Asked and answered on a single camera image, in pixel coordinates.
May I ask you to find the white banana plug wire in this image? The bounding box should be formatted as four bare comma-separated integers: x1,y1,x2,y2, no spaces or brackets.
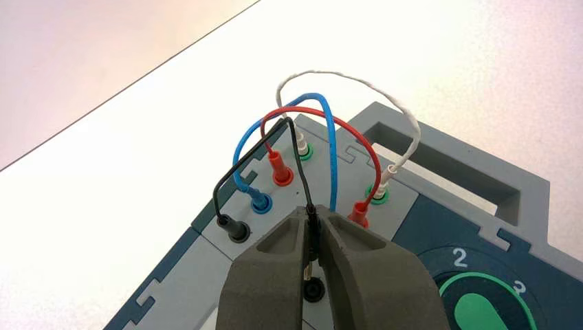
275,69,422,201

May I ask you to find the blue banana plug wire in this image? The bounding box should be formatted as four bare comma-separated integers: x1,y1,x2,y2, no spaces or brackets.
232,92,339,215

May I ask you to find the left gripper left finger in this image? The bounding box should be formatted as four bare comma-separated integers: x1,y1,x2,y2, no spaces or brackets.
216,207,308,330

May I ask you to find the green teardrop rotary knob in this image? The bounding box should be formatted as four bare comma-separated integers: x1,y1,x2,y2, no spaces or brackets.
437,272,539,330

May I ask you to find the blue grey modular task box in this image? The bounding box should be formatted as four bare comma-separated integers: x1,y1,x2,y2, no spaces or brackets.
103,100,583,330

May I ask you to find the black banana plug wire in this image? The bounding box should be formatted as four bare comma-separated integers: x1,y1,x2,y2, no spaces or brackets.
212,117,320,281

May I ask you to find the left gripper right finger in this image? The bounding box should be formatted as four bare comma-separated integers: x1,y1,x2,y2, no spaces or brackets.
318,206,450,330

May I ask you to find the red banana plug wire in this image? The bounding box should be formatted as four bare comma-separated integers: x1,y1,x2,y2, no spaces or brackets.
259,106,382,229

